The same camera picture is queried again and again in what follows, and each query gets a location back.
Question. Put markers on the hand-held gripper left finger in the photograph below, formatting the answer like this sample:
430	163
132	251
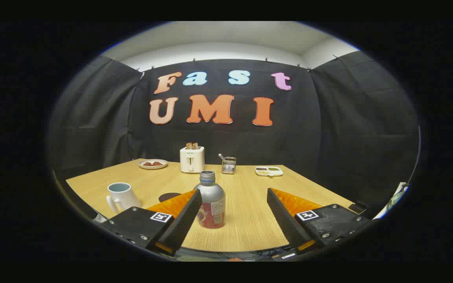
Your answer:
183	224

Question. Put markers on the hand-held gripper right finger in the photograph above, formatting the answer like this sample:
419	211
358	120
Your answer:
285	224

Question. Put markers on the brown round coaster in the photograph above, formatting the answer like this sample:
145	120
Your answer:
168	195

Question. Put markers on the silver juice bottle red label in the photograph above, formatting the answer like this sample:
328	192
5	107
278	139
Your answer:
211	196

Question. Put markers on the white cup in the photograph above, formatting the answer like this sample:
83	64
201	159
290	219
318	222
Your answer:
121	196

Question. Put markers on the wooden table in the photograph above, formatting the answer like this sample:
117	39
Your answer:
246	212

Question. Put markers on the white divided condiment dish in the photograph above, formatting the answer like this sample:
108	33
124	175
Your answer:
269	171

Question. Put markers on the white toaster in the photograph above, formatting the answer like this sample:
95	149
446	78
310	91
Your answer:
192	160

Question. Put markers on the white round plate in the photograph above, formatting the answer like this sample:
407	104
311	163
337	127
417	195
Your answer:
152	166

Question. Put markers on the black backdrop cloth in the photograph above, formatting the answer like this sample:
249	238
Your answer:
328	129

